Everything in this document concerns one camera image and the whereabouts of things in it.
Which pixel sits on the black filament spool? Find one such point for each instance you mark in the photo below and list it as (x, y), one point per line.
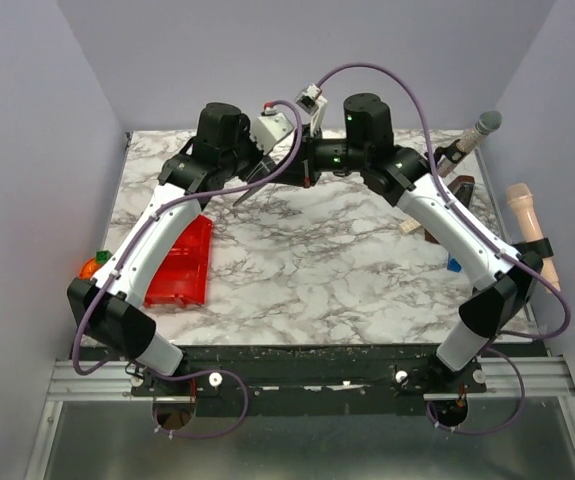
(257, 186)

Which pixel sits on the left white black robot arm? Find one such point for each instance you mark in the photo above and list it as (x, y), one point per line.
(107, 307)

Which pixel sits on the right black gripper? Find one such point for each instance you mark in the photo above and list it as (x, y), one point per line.
(306, 163)

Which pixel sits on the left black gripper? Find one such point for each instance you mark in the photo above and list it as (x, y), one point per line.
(258, 167)

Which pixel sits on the red plastic bin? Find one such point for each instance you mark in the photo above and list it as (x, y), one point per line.
(181, 279)

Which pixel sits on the grey silver microphone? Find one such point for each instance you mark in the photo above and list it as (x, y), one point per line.
(449, 157)

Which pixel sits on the blue toy brick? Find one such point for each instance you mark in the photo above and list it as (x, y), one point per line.
(453, 265)

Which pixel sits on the pink beige microphone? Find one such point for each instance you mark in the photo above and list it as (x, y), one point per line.
(520, 200)

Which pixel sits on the green toy brick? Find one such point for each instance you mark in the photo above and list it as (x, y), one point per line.
(102, 257)

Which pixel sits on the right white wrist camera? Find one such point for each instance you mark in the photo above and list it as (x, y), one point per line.
(312, 102)

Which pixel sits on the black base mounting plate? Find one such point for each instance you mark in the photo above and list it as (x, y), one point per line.
(304, 380)

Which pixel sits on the white flat toy brick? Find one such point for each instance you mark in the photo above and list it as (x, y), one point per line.
(409, 226)

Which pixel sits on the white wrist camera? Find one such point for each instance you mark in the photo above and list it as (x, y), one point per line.
(269, 130)
(312, 102)

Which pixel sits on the orange toy brick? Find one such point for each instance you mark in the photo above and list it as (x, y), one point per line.
(89, 269)

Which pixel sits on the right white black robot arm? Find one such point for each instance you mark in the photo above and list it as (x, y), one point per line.
(500, 274)

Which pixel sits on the brown wooden metronome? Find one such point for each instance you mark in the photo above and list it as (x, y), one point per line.
(462, 187)

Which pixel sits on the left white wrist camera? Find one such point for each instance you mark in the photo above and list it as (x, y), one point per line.
(269, 130)

